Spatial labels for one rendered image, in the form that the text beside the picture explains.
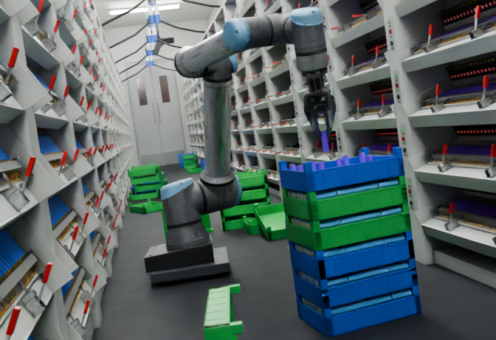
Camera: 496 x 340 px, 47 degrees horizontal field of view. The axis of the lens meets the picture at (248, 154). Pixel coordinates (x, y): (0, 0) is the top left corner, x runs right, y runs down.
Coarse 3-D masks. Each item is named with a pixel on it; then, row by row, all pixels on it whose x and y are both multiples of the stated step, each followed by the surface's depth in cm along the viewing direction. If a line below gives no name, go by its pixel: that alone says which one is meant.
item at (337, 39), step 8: (376, 8) 257; (360, 16) 275; (376, 16) 219; (360, 24) 235; (368, 24) 229; (376, 24) 222; (384, 24) 217; (328, 32) 272; (336, 32) 273; (344, 32) 254; (352, 32) 246; (360, 32) 239; (336, 40) 266; (344, 40) 258
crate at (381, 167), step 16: (352, 160) 177; (384, 160) 158; (400, 160) 160; (288, 176) 163; (304, 176) 152; (320, 176) 152; (336, 176) 153; (352, 176) 155; (368, 176) 156; (384, 176) 158
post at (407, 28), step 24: (384, 0) 211; (408, 24) 205; (408, 72) 206; (432, 72) 207; (408, 96) 206; (408, 120) 206; (408, 144) 208; (432, 144) 208; (408, 168) 211; (432, 192) 208; (432, 240) 209
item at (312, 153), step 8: (336, 136) 336; (320, 144) 346; (328, 144) 337; (336, 144) 325; (304, 152) 344; (312, 152) 343; (320, 152) 327; (328, 152) 321; (336, 152) 306; (320, 160) 316; (328, 160) 302
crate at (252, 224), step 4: (244, 216) 326; (244, 220) 326; (248, 220) 328; (252, 220) 328; (256, 220) 329; (244, 224) 323; (248, 224) 312; (252, 224) 329; (256, 224) 309; (244, 228) 325; (248, 228) 312; (252, 228) 309; (256, 228) 309; (260, 228) 309; (248, 232) 314; (252, 232) 309; (256, 232) 309; (260, 232) 309
